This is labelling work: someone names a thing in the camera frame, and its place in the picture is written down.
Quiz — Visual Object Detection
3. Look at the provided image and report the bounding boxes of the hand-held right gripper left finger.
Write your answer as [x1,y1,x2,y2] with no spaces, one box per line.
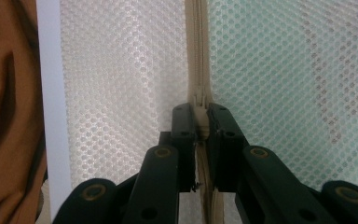
[171,103,198,192]

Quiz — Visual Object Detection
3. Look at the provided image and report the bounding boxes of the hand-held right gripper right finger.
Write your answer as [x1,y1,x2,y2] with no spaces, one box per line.
[206,103,250,192]

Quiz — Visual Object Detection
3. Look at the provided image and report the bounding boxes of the white mesh laundry bag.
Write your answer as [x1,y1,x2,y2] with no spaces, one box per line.
[59,0,358,224]

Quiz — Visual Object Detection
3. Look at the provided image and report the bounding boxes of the brown cloth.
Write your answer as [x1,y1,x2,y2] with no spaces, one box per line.
[0,0,48,224]

